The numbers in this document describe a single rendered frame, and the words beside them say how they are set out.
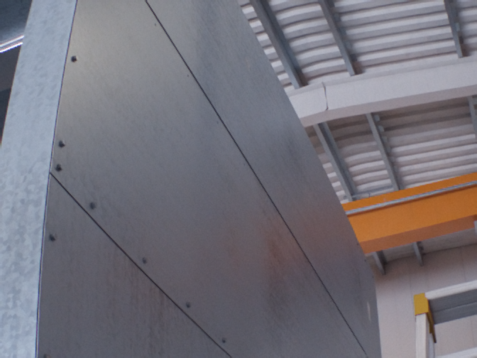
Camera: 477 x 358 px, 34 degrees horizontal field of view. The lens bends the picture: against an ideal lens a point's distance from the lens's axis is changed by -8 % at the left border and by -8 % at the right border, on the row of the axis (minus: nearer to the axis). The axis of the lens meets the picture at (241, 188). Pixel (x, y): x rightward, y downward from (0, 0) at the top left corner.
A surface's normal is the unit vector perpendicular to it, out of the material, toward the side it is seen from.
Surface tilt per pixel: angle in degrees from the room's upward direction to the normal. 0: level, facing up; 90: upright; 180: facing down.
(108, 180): 90
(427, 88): 90
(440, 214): 90
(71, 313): 90
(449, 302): 180
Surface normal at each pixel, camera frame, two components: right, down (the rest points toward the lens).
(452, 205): -0.34, -0.51
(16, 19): 0.04, 0.83
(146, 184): 0.94, -0.22
